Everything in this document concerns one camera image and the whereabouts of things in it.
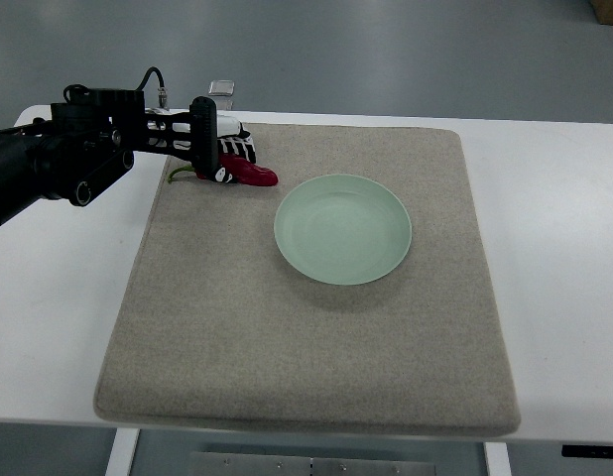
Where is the beige felt mat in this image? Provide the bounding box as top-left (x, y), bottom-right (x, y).
top-left (93, 124), bottom-right (521, 437)

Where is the white table leg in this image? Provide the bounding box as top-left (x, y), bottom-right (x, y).
top-left (105, 428), bottom-right (140, 476)
top-left (483, 442), bottom-right (512, 476)

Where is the white left table leg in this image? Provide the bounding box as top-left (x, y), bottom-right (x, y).
top-left (105, 428), bottom-right (140, 476)

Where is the light green plate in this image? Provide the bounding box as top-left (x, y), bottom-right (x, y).
top-left (274, 174), bottom-right (413, 286)

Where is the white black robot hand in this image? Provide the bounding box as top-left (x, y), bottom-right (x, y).
top-left (217, 114), bottom-right (257, 184)

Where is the white right table leg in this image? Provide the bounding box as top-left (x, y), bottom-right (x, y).
top-left (483, 442), bottom-right (512, 476)

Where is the cardboard box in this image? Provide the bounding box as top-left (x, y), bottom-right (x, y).
top-left (590, 0), bottom-right (613, 26)

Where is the red pepper green stem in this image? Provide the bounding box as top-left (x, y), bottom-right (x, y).
top-left (167, 154), bottom-right (279, 186)

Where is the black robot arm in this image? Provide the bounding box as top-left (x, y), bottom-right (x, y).
top-left (0, 84), bottom-right (223, 226)

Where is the black table control panel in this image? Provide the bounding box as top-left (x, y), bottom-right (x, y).
top-left (561, 444), bottom-right (613, 460)

